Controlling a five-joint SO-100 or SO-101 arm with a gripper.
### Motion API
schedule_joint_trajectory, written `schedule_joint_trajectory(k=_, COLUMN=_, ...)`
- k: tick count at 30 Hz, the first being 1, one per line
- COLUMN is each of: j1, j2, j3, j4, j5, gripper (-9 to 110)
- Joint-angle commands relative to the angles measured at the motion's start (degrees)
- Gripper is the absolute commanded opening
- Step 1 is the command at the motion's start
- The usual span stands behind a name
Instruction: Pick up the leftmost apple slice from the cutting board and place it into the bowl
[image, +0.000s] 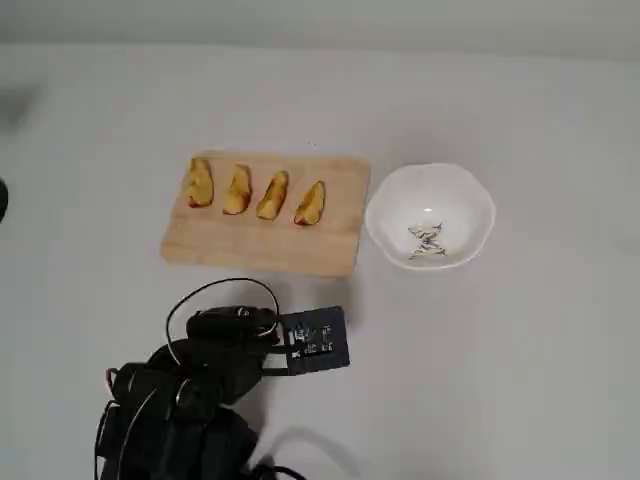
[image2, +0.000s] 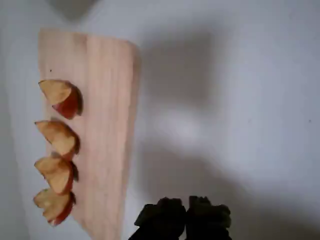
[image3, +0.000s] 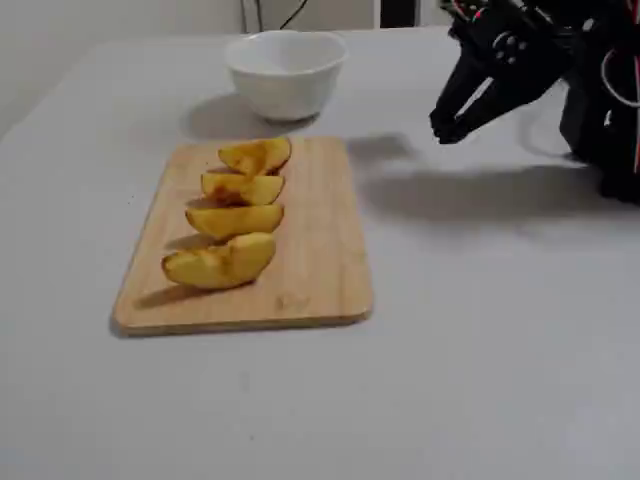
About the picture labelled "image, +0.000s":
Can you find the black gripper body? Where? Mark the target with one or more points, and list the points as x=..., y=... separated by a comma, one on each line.
x=226, y=322

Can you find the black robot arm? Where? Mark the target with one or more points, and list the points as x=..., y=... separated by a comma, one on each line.
x=150, y=400

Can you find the wooden cutting board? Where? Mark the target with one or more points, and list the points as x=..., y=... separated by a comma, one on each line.
x=280, y=245

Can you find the dark round object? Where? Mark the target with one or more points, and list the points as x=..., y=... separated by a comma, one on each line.
x=3, y=200

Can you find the dark camera circuit board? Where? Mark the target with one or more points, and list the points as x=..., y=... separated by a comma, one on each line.
x=320, y=340

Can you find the white bowl with printed pattern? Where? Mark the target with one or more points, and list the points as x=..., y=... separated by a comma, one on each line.
x=430, y=192

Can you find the apple slice with red skin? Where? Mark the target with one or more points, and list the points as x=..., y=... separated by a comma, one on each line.
x=310, y=205
x=237, y=192
x=200, y=185
x=272, y=197

